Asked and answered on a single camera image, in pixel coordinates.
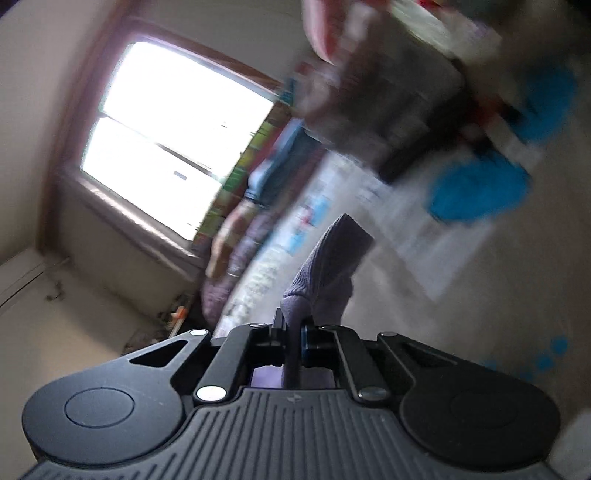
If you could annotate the orange patterned pillow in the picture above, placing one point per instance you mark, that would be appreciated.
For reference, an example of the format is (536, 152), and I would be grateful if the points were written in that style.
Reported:
(228, 236)

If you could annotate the folded clothes stack right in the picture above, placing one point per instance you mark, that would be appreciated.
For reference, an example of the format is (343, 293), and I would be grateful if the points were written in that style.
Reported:
(378, 94)

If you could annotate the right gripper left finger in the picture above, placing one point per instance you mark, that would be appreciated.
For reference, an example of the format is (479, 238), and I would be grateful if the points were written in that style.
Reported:
(246, 348)

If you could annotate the purple garment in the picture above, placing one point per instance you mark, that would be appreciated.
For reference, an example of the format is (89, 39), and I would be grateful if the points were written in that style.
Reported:
(319, 292)

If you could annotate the purple quilt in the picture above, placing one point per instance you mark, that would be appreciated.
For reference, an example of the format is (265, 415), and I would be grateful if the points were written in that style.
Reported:
(215, 293)

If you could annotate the Mickey Mouse blanket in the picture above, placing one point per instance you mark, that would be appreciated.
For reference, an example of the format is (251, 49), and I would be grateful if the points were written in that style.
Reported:
(510, 292)

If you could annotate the colourful headboard panel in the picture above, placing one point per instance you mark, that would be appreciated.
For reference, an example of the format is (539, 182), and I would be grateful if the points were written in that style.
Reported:
(259, 147)

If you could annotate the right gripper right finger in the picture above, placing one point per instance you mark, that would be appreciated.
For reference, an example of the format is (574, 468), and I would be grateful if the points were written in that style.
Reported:
(341, 350)

